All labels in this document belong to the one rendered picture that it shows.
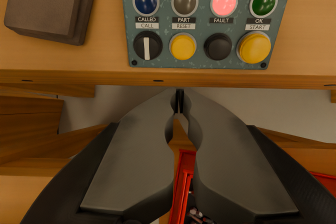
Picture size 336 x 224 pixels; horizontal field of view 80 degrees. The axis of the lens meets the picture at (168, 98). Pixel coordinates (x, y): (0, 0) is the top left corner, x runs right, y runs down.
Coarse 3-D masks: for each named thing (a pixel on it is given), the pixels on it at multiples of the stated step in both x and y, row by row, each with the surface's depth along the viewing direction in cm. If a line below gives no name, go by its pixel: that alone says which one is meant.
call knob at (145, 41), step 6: (138, 36) 19; (144, 36) 19; (150, 36) 19; (138, 42) 19; (144, 42) 19; (150, 42) 19; (156, 42) 19; (138, 48) 20; (144, 48) 19; (150, 48) 19; (156, 48) 20; (138, 54) 20; (144, 54) 20; (150, 54) 20; (156, 54) 20
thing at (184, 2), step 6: (174, 0) 18; (180, 0) 18; (186, 0) 18; (192, 0) 18; (174, 6) 18; (180, 6) 18; (186, 6) 18; (192, 6) 18; (180, 12) 18; (186, 12) 18
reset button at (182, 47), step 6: (180, 36) 19; (186, 36) 19; (174, 42) 19; (180, 42) 19; (186, 42) 19; (192, 42) 19; (174, 48) 19; (180, 48) 19; (186, 48) 19; (192, 48) 19; (174, 54) 20; (180, 54) 20; (186, 54) 20; (192, 54) 20
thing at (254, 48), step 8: (248, 40) 19; (256, 40) 19; (264, 40) 19; (240, 48) 20; (248, 48) 19; (256, 48) 19; (264, 48) 19; (240, 56) 20; (248, 56) 20; (256, 56) 20; (264, 56) 20
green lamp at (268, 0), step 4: (256, 0) 18; (260, 0) 18; (264, 0) 18; (268, 0) 18; (272, 0) 18; (252, 4) 18; (256, 4) 18; (260, 4) 18; (264, 4) 18; (268, 4) 18; (272, 4) 18; (252, 8) 18; (256, 8) 18; (260, 8) 18; (264, 8) 18; (268, 8) 18; (272, 8) 18; (256, 12) 18; (260, 12) 18; (264, 12) 18; (268, 12) 18
